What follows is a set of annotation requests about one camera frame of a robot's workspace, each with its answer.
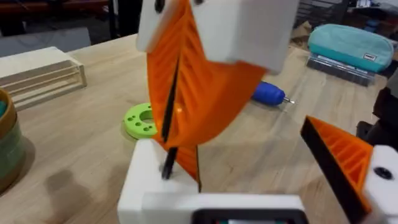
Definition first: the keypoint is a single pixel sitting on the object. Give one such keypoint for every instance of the green disc with holes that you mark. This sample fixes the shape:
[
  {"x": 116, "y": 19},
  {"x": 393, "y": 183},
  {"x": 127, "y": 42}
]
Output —
[{"x": 136, "y": 122}]

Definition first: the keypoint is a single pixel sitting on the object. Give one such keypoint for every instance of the clear plastic box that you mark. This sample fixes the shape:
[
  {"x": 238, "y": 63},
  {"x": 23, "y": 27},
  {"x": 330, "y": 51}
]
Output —
[{"x": 339, "y": 70}]

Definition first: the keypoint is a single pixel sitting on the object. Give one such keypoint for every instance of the teal zip pouch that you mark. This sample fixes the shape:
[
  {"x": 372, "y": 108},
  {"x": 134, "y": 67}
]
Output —
[{"x": 348, "y": 46}]

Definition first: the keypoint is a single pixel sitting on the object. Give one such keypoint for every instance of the pale wooden slatted crate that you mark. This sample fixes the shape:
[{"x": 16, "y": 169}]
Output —
[{"x": 37, "y": 76}]

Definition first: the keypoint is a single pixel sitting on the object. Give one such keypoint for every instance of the round tub with toys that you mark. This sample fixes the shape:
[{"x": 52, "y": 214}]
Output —
[{"x": 8, "y": 146}]

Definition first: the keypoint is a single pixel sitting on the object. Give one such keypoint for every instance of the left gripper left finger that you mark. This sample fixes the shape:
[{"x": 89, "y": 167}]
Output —
[{"x": 146, "y": 174}]

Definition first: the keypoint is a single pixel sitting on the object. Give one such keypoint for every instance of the blue electric screwdriver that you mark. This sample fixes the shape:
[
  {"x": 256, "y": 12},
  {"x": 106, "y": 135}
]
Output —
[{"x": 267, "y": 94}]

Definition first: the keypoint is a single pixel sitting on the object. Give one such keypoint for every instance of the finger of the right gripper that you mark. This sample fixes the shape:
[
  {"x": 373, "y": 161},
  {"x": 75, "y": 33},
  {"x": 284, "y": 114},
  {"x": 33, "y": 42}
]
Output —
[
  {"x": 217, "y": 77},
  {"x": 158, "y": 77}
]

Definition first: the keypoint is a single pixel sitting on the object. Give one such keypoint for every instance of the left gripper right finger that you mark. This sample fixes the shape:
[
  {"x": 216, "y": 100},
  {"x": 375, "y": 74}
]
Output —
[{"x": 345, "y": 155}]

